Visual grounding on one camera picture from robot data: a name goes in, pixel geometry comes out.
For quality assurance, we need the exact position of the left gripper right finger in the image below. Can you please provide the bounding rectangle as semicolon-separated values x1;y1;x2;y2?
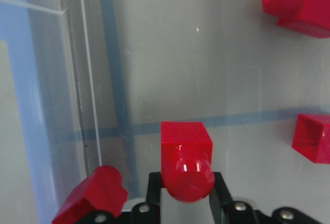
209;172;233;219

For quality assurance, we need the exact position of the clear plastic storage box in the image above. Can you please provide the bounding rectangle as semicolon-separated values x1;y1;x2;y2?
34;0;329;223

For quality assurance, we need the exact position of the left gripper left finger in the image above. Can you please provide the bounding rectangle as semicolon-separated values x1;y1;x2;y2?
146;172;162;207

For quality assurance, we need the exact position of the red block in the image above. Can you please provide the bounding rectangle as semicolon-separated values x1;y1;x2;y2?
261;0;329;39
52;166;128;223
292;114;329;164
160;121;215;202

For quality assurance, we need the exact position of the blue plastic tray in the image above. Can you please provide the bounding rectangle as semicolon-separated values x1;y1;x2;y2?
1;0;58;223

